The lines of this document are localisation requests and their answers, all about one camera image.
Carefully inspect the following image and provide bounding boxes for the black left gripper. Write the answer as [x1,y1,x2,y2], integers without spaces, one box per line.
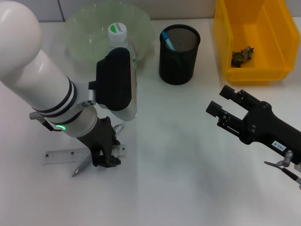
[76,116,122,169]

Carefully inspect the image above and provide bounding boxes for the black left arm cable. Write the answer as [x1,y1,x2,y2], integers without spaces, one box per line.
[29,111,62,132]

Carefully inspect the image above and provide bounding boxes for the silver pen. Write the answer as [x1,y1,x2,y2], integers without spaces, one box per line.
[71,122,126,178]

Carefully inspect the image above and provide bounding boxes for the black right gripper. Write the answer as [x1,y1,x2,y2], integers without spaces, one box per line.
[205,85,301,166]

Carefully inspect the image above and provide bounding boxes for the clear green-label water bottle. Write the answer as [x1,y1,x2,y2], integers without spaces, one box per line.
[107,21,138,69]

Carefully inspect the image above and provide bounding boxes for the black mesh pen holder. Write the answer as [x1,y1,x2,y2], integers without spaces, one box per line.
[158,24,201,86]

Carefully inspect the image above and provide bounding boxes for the green plastic wrapper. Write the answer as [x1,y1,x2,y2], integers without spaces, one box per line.
[231,47,255,68]

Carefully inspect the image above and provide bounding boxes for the translucent green fruit plate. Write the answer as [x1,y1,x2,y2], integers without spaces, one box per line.
[60,2,156,73]

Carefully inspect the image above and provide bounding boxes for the blue scissors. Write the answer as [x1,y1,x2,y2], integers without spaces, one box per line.
[161,31,176,51]

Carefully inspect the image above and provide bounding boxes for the yellow plastic bin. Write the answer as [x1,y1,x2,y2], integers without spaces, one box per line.
[213,0,301,83]

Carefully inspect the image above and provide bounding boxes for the clear plastic ruler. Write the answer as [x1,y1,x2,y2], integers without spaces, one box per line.
[42,144,128,165]

